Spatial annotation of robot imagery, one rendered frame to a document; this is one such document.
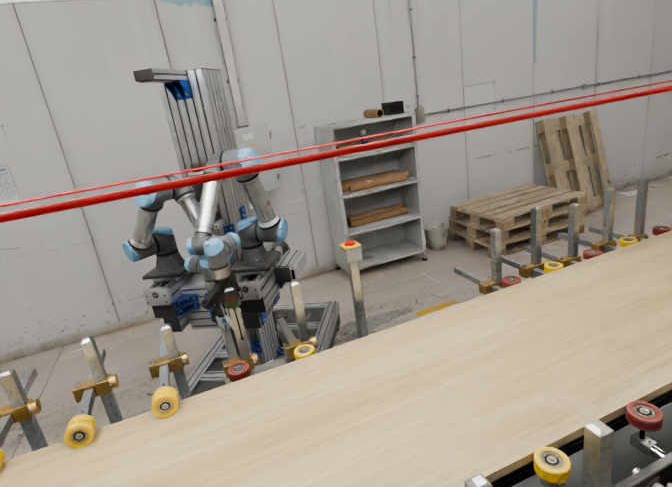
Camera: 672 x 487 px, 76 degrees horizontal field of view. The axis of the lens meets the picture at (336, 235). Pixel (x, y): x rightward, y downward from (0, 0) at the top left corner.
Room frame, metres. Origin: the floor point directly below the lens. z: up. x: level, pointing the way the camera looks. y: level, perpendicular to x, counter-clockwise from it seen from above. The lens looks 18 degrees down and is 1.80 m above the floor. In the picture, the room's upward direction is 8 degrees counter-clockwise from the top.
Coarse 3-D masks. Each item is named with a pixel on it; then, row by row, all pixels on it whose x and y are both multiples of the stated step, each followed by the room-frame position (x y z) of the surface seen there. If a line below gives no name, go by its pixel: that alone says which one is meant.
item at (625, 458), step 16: (656, 400) 1.00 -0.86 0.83; (624, 416) 0.96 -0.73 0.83; (624, 432) 0.95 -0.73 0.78; (656, 432) 1.00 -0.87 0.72; (560, 448) 0.87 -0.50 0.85; (576, 448) 0.89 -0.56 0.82; (624, 448) 0.95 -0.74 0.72; (528, 464) 0.84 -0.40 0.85; (576, 464) 0.89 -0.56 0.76; (624, 464) 0.96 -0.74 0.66; (640, 464) 0.98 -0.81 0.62; (496, 480) 0.81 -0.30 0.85; (512, 480) 0.82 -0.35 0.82; (528, 480) 0.84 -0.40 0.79; (576, 480) 0.89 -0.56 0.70
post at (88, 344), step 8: (88, 336) 1.34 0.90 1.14; (88, 344) 1.32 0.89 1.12; (88, 352) 1.31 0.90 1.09; (96, 352) 1.33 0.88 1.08; (88, 360) 1.31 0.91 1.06; (96, 360) 1.32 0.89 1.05; (96, 368) 1.32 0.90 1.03; (104, 368) 1.35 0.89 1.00; (96, 376) 1.31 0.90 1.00; (104, 376) 1.32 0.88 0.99; (112, 392) 1.34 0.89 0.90; (104, 400) 1.31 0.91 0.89; (112, 400) 1.32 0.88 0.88; (112, 408) 1.32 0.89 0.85; (112, 416) 1.31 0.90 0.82; (120, 416) 1.33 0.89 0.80
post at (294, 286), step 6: (294, 282) 1.57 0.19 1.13; (294, 288) 1.56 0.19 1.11; (294, 294) 1.56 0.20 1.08; (300, 294) 1.56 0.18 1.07; (294, 300) 1.55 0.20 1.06; (300, 300) 1.56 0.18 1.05; (294, 306) 1.56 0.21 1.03; (300, 306) 1.56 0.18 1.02; (294, 312) 1.59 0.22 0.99; (300, 312) 1.56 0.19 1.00; (300, 318) 1.56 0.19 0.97; (300, 324) 1.56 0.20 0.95; (306, 324) 1.56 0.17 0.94; (300, 330) 1.55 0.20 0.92; (306, 330) 1.56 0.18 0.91; (300, 336) 1.56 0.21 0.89; (306, 336) 1.56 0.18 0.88
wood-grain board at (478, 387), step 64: (640, 256) 1.80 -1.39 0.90; (448, 320) 1.49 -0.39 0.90; (512, 320) 1.42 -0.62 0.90; (576, 320) 1.36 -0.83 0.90; (640, 320) 1.30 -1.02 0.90; (256, 384) 1.26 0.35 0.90; (320, 384) 1.21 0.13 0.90; (384, 384) 1.16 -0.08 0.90; (448, 384) 1.12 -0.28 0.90; (512, 384) 1.08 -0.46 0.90; (576, 384) 1.03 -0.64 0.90; (640, 384) 1.00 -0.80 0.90; (64, 448) 1.09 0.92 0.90; (128, 448) 1.05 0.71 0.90; (192, 448) 1.01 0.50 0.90; (256, 448) 0.97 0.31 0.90; (320, 448) 0.94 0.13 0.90; (384, 448) 0.90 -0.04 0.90; (448, 448) 0.87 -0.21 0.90; (512, 448) 0.84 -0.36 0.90
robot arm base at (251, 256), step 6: (252, 246) 2.09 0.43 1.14; (258, 246) 2.10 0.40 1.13; (246, 252) 2.09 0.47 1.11; (252, 252) 2.08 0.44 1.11; (258, 252) 2.10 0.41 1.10; (264, 252) 2.12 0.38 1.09; (246, 258) 2.08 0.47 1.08; (252, 258) 2.07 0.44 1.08; (258, 258) 2.09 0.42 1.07; (264, 258) 2.10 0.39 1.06; (246, 264) 2.08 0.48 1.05; (252, 264) 2.07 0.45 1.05; (258, 264) 2.07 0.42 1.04
